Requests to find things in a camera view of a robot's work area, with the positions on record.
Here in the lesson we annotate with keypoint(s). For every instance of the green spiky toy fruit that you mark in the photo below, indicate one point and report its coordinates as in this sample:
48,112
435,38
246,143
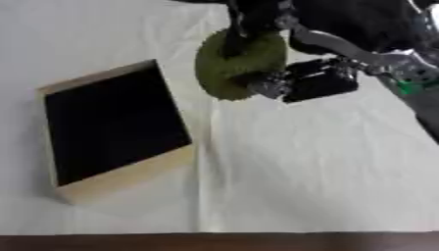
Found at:
251,62

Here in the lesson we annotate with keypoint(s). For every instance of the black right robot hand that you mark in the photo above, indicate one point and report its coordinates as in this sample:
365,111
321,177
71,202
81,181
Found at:
326,29

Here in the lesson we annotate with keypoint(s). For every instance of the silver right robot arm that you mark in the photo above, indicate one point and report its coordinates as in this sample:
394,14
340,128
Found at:
420,85

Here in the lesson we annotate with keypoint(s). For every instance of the tan cardboard box black inside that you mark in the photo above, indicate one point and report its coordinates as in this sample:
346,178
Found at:
114,130

